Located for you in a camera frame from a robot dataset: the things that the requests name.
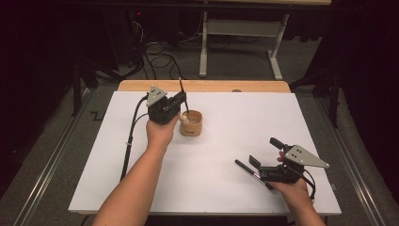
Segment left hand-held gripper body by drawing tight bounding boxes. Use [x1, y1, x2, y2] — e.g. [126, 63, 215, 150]
[146, 85, 182, 125]

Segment hand-held gripper cable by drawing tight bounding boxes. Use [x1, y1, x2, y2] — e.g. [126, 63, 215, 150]
[120, 94, 151, 182]
[295, 168, 316, 202]

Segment right hand-held gripper cable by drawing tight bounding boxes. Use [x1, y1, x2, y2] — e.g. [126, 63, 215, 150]
[295, 168, 316, 202]

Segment thin black brush orange ferrule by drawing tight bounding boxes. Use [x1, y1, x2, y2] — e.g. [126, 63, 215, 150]
[178, 77, 190, 114]

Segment thick black makeup brush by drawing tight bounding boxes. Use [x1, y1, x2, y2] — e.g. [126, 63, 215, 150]
[234, 158, 275, 191]

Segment wooden table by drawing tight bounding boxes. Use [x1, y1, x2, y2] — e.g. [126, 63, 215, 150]
[117, 79, 292, 94]

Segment black computer case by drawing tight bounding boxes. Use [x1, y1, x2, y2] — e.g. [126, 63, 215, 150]
[103, 8, 149, 71]

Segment person's left hand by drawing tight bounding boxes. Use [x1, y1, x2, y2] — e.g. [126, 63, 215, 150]
[145, 113, 183, 152]

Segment left hand-held gripper cable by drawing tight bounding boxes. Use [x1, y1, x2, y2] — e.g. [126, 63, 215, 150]
[120, 94, 151, 182]

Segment white table cover sheet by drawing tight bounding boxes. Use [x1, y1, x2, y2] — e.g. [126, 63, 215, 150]
[68, 90, 343, 217]

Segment black floor cables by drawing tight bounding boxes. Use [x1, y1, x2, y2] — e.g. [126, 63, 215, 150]
[142, 40, 188, 81]

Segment metal floor rail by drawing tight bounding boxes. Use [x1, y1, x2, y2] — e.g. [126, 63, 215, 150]
[11, 89, 96, 226]
[314, 96, 390, 226]

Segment wooden cup with bird figure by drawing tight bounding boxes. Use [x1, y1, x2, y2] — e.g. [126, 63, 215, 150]
[178, 109, 203, 137]

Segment white metal desk frame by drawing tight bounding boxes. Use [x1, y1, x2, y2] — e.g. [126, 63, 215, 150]
[199, 10, 291, 81]

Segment black metal stand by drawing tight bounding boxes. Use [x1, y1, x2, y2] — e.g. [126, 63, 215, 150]
[289, 66, 343, 129]
[71, 59, 99, 118]

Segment person's right hand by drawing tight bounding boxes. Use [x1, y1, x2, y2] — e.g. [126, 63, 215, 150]
[268, 150, 315, 208]

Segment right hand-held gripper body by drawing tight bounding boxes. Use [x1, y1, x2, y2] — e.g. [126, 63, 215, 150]
[258, 144, 330, 185]

